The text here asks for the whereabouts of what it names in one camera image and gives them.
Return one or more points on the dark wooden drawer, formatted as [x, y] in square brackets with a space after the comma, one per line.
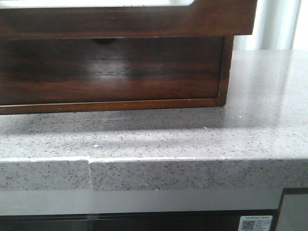
[201, 18]
[115, 72]

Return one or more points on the dark wooden drawer cabinet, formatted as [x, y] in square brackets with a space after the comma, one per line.
[226, 69]

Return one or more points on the dark under-counter appliance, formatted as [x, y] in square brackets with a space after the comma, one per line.
[141, 221]

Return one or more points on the white QR code sticker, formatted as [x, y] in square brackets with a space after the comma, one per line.
[255, 223]

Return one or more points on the grey window curtain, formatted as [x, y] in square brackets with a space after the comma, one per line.
[274, 27]

